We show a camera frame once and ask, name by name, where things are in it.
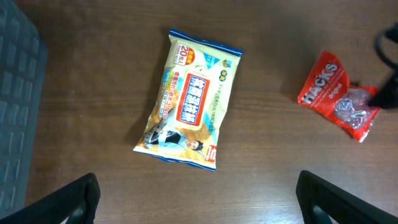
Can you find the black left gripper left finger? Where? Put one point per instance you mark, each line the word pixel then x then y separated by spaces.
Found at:
pixel 74 203

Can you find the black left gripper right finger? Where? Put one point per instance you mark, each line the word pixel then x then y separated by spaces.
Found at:
pixel 322 202

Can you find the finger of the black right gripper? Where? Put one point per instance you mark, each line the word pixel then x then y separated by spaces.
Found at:
pixel 386 98

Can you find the red Hacks candy bag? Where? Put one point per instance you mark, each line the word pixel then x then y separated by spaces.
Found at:
pixel 329 92

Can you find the beige wet wipes pack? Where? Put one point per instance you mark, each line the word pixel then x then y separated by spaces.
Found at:
pixel 193 98

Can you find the grey plastic mesh basket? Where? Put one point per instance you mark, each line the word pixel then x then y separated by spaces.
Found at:
pixel 24 57

